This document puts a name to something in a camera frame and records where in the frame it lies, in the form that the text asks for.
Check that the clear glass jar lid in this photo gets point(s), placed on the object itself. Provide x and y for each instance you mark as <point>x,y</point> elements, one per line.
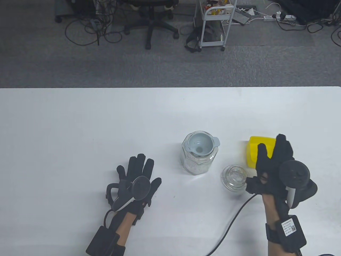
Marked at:
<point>233,177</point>

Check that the plain black wrist box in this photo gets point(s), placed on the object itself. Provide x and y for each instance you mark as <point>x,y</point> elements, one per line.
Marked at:
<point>102,241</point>

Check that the person's right hand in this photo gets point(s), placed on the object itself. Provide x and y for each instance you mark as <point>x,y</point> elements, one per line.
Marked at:
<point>282,149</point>

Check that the black office chair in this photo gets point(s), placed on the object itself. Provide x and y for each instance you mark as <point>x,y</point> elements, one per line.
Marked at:
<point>150,26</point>

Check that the person's right forearm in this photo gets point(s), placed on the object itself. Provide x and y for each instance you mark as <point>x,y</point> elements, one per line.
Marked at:
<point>270,210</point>

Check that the white rice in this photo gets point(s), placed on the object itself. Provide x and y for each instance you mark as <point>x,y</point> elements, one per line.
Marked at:
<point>197,166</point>

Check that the yellow plastic box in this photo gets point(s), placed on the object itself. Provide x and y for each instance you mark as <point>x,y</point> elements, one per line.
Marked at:
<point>269,145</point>

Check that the person's left hand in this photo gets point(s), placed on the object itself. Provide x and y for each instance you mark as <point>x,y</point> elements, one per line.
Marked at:
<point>136,166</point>

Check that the black bag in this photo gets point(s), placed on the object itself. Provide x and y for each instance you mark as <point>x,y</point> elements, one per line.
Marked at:
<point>194,37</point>

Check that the black wrist box white label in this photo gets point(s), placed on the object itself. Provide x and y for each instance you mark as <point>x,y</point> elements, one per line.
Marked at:
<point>290,232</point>

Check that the white metal cart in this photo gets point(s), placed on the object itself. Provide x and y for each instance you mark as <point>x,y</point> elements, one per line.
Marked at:
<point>213,10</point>

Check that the person's left forearm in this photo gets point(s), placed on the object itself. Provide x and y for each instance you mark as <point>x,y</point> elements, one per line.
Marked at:
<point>124,229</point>

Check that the clear glass jar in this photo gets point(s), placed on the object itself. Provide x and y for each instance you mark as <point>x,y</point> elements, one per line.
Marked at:
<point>183,149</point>

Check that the white power strip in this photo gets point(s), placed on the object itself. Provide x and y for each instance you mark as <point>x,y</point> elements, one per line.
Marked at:
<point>286,17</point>

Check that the pale blue funnel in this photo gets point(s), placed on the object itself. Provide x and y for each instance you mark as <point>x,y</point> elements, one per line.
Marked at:
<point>198,141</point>

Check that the black white hand controller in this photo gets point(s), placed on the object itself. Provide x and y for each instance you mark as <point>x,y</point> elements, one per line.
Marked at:
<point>141,188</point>
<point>294,173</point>

